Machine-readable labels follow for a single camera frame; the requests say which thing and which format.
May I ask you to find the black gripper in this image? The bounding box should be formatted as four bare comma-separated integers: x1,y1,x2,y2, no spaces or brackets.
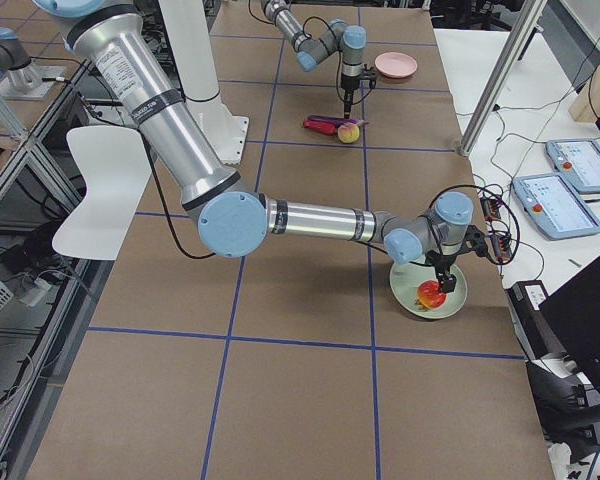
340,67,377,113
425,225,486,293

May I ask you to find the red tomato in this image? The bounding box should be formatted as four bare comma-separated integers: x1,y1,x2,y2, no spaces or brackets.
416,280,447,309

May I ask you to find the purple eggplant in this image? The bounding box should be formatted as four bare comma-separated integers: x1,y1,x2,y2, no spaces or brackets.
307,115,368,127

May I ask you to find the yellow pink peach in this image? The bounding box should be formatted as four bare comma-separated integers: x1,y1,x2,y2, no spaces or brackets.
337,123,360,144

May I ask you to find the red chili pepper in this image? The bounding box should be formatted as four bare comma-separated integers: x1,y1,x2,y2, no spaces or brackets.
302,119,338,136

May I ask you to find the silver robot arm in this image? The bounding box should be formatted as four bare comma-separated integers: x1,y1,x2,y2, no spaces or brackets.
260,1,377,119
37,1,473,293

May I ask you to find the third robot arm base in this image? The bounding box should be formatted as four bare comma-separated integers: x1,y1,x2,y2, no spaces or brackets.
0,27,66,100

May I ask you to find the green plate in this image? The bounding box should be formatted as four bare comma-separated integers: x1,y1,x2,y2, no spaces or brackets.
389,263,468,320

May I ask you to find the pink plate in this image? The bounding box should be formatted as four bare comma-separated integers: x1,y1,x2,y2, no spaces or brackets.
374,51,418,79

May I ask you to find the black printer box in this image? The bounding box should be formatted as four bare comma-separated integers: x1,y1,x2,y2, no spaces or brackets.
505,280,567,360

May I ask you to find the near teach pendant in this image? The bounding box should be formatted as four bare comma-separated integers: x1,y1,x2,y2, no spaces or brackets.
512,173,600,240

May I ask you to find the teach pendant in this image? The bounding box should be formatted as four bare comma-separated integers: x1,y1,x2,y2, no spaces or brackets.
512,173,600,240
545,139,600,194

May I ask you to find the black monitor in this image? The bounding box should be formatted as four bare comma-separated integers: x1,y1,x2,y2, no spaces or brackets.
540,255,600,388

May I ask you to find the far teach pendant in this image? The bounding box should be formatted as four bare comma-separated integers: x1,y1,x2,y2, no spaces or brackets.
545,139,600,194

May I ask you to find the white chair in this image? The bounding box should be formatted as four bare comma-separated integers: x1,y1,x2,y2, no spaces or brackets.
52,126,151,261

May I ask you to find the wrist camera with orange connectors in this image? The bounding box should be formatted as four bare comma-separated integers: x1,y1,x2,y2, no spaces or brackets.
480,194,514,265

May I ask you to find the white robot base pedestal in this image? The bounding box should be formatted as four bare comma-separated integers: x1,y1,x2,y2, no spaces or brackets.
159,0,249,165

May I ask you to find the aluminium frame post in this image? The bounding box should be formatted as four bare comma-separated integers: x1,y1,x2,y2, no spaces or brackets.
456,0,547,157

